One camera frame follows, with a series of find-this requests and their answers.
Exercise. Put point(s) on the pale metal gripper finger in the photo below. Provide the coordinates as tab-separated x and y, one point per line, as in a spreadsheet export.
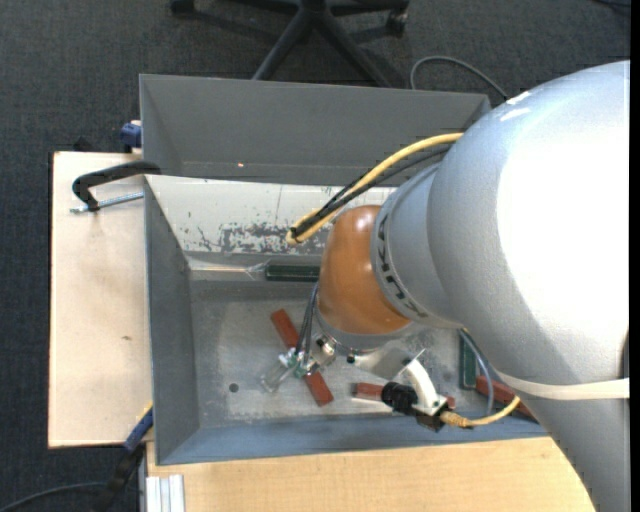
276	371
280	381

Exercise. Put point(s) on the red-brown flat block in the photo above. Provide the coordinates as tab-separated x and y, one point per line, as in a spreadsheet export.
492	391
286	325
367	391

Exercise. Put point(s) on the grey metal bin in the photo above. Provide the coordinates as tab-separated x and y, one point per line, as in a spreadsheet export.
210	350

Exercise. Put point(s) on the pale wood flat board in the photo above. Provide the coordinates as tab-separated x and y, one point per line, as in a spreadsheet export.
100	300

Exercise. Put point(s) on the black cylinder on white bracket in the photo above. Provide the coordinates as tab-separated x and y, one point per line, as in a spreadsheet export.
422	385

